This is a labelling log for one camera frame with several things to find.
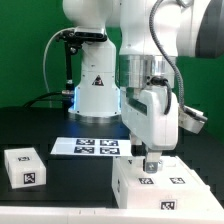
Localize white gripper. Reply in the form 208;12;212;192
121;86;178;173

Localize white cabinet body box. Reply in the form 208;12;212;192
111;155;224;211

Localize white cabinet top block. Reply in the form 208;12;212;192
4;148;46;189

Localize small white panel piece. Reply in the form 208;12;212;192
112;157;155;188

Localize white door panel with knob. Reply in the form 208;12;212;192
155;156;210;190

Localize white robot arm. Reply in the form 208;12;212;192
62;0;224;173

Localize white marker sheet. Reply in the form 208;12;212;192
51;137;131;156

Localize white L-shaped fence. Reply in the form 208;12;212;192
0;203;224;224

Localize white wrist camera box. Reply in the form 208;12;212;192
178;106;208;134

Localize black base cables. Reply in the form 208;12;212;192
23;90;75;109

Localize black camera on stand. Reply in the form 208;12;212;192
56;26;107;109

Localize grey camera cable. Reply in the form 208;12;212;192
42;27;75;109

